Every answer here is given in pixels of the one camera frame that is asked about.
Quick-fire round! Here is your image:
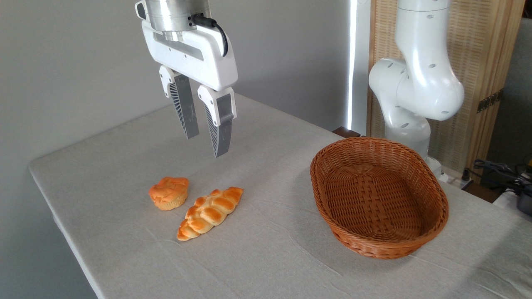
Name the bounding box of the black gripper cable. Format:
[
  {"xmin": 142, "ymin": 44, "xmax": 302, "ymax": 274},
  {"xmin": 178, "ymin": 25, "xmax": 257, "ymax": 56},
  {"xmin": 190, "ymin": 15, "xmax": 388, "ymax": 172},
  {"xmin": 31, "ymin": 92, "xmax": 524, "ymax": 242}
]
[{"xmin": 189, "ymin": 14, "xmax": 229, "ymax": 57}]

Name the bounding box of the brown wicker basket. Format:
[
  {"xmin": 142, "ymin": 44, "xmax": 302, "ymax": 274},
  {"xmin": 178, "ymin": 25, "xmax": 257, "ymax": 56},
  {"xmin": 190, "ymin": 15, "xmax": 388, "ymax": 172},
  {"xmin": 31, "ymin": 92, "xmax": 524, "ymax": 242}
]
[{"xmin": 310, "ymin": 137, "xmax": 449, "ymax": 260}]

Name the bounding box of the brass screen hinge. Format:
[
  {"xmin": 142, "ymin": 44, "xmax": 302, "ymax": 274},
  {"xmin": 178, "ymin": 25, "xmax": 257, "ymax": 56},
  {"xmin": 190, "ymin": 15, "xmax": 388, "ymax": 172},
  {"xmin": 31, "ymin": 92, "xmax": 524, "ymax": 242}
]
[{"xmin": 477, "ymin": 88, "xmax": 504, "ymax": 113}]

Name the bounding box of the grey tablecloth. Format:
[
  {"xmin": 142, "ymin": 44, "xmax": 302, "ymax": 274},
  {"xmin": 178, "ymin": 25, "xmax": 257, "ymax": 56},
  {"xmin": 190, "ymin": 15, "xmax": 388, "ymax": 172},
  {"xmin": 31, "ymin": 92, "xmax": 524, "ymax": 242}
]
[{"xmin": 28, "ymin": 87, "xmax": 532, "ymax": 299}]

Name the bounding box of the dark wooden furniture corner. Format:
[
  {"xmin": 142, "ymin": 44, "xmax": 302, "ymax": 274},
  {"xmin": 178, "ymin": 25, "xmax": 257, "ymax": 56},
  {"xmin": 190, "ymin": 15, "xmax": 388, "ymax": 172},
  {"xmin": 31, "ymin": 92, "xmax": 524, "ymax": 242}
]
[{"xmin": 332, "ymin": 127, "xmax": 361, "ymax": 138}]

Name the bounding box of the orange muffin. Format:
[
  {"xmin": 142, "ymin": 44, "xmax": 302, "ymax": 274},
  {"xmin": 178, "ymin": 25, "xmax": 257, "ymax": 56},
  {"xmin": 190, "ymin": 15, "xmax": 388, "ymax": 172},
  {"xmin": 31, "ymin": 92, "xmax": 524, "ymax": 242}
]
[{"xmin": 148, "ymin": 176, "xmax": 190, "ymax": 211}]

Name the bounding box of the black cable bundle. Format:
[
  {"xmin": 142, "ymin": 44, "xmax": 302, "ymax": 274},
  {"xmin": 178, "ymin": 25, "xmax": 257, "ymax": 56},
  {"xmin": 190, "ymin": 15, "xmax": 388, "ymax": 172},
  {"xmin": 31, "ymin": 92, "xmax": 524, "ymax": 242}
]
[{"xmin": 462, "ymin": 159, "xmax": 532, "ymax": 196}]

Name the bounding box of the braided golden bread loaf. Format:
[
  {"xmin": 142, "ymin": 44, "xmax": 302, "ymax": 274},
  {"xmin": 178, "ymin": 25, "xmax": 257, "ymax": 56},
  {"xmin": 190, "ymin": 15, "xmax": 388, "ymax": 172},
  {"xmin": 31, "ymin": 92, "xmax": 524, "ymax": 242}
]
[{"xmin": 177, "ymin": 186, "xmax": 244, "ymax": 241}]

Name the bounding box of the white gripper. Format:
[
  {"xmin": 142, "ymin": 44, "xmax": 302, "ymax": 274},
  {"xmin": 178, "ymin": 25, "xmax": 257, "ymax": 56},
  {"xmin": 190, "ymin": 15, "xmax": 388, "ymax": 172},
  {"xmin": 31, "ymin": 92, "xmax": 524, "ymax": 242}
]
[{"xmin": 141, "ymin": 21, "xmax": 239, "ymax": 158}]

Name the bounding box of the wooden bamboo folding screen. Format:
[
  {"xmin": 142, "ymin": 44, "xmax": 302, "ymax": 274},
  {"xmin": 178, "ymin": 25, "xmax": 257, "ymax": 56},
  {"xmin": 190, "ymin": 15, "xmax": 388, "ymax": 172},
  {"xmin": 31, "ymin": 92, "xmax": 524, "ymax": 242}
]
[{"xmin": 368, "ymin": 0, "xmax": 526, "ymax": 173}]

